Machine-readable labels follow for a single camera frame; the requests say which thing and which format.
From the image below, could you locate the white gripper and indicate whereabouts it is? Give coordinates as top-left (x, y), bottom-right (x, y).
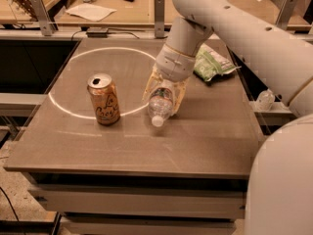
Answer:
top-left (142, 44), bottom-right (196, 116)

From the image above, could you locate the clear plastic water bottle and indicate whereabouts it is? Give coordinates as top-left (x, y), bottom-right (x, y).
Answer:
top-left (148, 80), bottom-right (174, 127)

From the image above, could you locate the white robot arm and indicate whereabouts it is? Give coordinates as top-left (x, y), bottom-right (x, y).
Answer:
top-left (146, 0), bottom-right (313, 235)

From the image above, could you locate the clear sanitizer bottle left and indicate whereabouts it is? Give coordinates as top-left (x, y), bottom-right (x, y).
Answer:
top-left (255, 89), bottom-right (275, 111)

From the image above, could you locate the green snack bag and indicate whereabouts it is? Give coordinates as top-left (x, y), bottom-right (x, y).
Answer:
top-left (194, 44), bottom-right (238, 82)

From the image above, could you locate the orange LaCroix soda can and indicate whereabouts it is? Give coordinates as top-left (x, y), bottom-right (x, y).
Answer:
top-left (87, 73), bottom-right (120, 125)

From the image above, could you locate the white paper sheet left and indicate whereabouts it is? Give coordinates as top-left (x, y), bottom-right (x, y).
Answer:
top-left (67, 3), bottom-right (116, 22)

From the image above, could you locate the white drawer cabinet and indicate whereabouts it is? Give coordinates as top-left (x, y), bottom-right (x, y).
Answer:
top-left (27, 173), bottom-right (248, 235)

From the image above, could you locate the middle metal bracket post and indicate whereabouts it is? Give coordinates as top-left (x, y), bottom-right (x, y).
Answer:
top-left (154, 0), bottom-right (165, 38)

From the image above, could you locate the metal bracket post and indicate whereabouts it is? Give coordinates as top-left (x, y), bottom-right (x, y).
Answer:
top-left (276, 0), bottom-right (297, 30)
top-left (154, 0), bottom-right (165, 38)
top-left (30, 0), bottom-right (55, 36)

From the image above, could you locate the left metal bracket post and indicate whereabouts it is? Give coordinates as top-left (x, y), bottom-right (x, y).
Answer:
top-left (30, 0), bottom-right (55, 36)

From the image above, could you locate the right metal bracket post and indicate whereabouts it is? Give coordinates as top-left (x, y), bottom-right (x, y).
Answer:
top-left (276, 0), bottom-right (297, 30)

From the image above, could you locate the black floor cable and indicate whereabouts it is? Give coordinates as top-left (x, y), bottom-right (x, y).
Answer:
top-left (0, 186), bottom-right (25, 235)

